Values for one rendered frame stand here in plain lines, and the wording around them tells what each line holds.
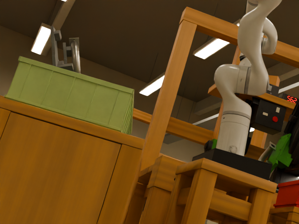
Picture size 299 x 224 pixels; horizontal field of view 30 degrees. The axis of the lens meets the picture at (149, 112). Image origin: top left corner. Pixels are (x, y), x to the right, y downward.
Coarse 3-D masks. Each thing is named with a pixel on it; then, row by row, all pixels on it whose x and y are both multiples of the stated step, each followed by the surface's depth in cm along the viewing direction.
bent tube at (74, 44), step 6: (72, 42) 229; (78, 42) 230; (72, 48) 224; (78, 48) 226; (72, 54) 222; (78, 54) 222; (72, 60) 221; (78, 60) 221; (78, 66) 220; (78, 72) 221
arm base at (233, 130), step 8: (224, 120) 232; (232, 120) 230; (240, 120) 229; (248, 120) 232; (224, 128) 230; (232, 128) 228; (240, 128) 229; (248, 128) 232; (224, 136) 229; (232, 136) 227; (240, 136) 228; (224, 144) 227; (232, 144) 226; (240, 144) 227; (232, 152) 224; (240, 152) 227
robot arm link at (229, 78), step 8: (224, 64) 240; (232, 64) 240; (216, 72) 240; (224, 72) 237; (232, 72) 236; (240, 72) 236; (216, 80) 238; (224, 80) 236; (232, 80) 236; (240, 80) 235; (224, 88) 235; (232, 88) 236; (240, 88) 237; (224, 96) 236; (232, 96) 233; (224, 104) 236; (232, 104) 232; (240, 104) 231; (248, 104) 234; (224, 112) 234; (232, 112) 231; (240, 112) 230; (248, 112) 232
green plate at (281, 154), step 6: (282, 138) 300; (288, 138) 292; (282, 144) 294; (288, 144) 293; (276, 150) 297; (282, 150) 290; (270, 156) 300; (276, 156) 290; (282, 156) 291; (288, 156) 292; (282, 162) 290; (288, 162) 291
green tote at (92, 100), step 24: (24, 72) 193; (48, 72) 193; (72, 72) 193; (24, 96) 190; (48, 96) 191; (72, 96) 191; (96, 96) 191; (120, 96) 192; (96, 120) 189; (120, 120) 190
